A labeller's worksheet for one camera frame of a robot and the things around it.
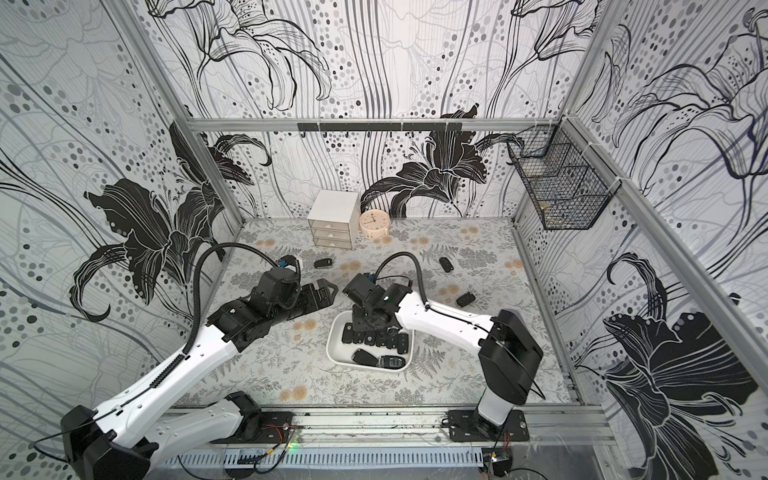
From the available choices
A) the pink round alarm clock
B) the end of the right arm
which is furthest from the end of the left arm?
the pink round alarm clock

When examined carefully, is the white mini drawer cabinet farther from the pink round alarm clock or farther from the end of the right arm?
the end of the right arm

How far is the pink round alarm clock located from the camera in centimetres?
115

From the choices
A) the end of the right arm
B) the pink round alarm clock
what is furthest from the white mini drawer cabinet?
the end of the right arm
